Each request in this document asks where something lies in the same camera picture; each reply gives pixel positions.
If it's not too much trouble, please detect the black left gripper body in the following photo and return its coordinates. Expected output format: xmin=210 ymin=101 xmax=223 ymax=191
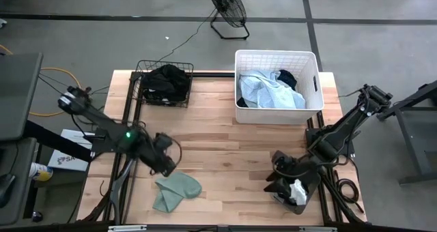
xmin=136 ymin=139 xmax=178 ymax=177

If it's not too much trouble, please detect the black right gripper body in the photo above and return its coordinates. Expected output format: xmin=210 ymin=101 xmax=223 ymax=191
xmin=290 ymin=163 xmax=322 ymax=192

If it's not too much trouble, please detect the white sock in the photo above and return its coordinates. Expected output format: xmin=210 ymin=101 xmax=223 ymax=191
xmin=289 ymin=178 xmax=309 ymax=207

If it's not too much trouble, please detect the light blue shirt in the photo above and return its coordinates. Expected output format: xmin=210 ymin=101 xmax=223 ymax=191
xmin=238 ymin=70 xmax=307 ymax=109

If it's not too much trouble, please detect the navy dotted shirt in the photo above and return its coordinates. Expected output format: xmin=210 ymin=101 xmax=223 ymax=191
xmin=236 ymin=69 xmax=298 ymax=109

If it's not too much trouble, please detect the smoky translucent plastic bin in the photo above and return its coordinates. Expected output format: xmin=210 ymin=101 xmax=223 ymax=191
xmin=268 ymin=149 xmax=322 ymax=215

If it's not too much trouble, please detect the mint green cloth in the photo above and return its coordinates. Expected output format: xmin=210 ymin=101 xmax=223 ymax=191
xmin=152 ymin=171 xmax=203 ymax=214

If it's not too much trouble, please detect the grey metal strut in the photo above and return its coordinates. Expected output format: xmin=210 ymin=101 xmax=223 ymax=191
xmin=111 ymin=156 xmax=137 ymax=226

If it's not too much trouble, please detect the white plastic laundry basket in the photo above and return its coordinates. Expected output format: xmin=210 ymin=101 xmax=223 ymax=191
xmin=234 ymin=49 xmax=325 ymax=126

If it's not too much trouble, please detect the white printed cardboard box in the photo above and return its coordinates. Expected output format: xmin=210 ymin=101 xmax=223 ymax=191
xmin=46 ymin=128 xmax=96 ymax=173

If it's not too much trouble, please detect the grey metal table stand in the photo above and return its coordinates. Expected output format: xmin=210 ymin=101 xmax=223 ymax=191
xmin=377 ymin=79 xmax=437 ymax=186

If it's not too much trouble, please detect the black diagonal support bar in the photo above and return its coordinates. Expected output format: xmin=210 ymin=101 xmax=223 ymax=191
xmin=23 ymin=120 xmax=94 ymax=164

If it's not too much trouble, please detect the white yellow spray can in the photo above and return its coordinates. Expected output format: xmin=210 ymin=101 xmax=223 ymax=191
xmin=28 ymin=161 xmax=55 ymax=183

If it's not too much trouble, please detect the dark grey side desk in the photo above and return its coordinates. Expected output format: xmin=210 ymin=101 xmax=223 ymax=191
xmin=0 ymin=137 xmax=38 ymax=226

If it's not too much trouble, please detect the dark grey desk top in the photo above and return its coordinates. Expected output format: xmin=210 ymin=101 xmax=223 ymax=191
xmin=0 ymin=52 xmax=44 ymax=143

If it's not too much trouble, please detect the black floor fan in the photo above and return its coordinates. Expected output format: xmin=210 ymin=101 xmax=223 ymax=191
xmin=205 ymin=0 xmax=251 ymax=41

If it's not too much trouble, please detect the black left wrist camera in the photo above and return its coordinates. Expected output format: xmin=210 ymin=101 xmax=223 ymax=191
xmin=154 ymin=132 xmax=174 ymax=151

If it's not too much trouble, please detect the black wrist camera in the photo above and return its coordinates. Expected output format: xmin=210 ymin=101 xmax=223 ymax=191
xmin=154 ymin=132 xmax=174 ymax=151
xmin=272 ymin=150 xmax=295 ymax=173

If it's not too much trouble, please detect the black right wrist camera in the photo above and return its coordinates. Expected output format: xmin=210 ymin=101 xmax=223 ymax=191
xmin=272 ymin=150 xmax=295 ymax=173

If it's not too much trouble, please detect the coiled black cable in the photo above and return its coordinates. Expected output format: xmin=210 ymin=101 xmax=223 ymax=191
xmin=333 ymin=169 xmax=365 ymax=215

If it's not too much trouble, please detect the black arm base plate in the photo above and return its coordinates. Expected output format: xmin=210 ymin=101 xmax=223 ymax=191
xmin=305 ymin=126 xmax=356 ymax=157
xmin=83 ymin=128 xmax=141 ymax=154

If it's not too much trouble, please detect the silver metal bracket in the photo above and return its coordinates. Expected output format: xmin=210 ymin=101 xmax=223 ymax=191
xmin=298 ymin=226 xmax=338 ymax=232
xmin=108 ymin=224 xmax=148 ymax=232

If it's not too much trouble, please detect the black wire basket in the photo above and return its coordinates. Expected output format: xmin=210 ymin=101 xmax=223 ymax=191
xmin=133 ymin=60 xmax=195 ymax=109

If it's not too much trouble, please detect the black fan power cable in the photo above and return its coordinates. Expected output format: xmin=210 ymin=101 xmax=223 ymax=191
xmin=154 ymin=8 xmax=218 ymax=65

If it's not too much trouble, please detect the yellow floor cable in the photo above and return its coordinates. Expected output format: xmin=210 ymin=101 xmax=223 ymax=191
xmin=0 ymin=44 xmax=83 ymax=117

